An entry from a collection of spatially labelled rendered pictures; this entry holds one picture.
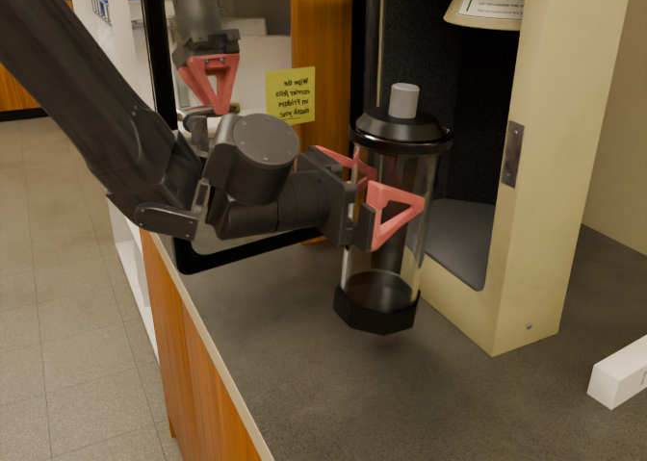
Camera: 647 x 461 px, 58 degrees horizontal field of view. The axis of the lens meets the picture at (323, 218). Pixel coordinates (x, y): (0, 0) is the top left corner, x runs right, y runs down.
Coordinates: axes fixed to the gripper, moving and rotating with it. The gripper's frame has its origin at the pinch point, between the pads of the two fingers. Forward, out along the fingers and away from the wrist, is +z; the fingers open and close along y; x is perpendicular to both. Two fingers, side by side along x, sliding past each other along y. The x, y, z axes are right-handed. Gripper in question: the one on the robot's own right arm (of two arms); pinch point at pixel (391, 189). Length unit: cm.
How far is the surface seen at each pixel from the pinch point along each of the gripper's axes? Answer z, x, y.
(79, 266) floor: -13, 121, 216
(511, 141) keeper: 10.8, -6.2, -5.3
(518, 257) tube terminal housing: 13.7, 7.1, -7.3
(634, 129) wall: 55, -1, 10
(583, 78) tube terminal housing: 17.0, -13.2, -7.2
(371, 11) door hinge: 10.7, -16.0, 24.7
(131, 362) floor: -6, 119, 134
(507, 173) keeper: 11.1, -2.7, -5.5
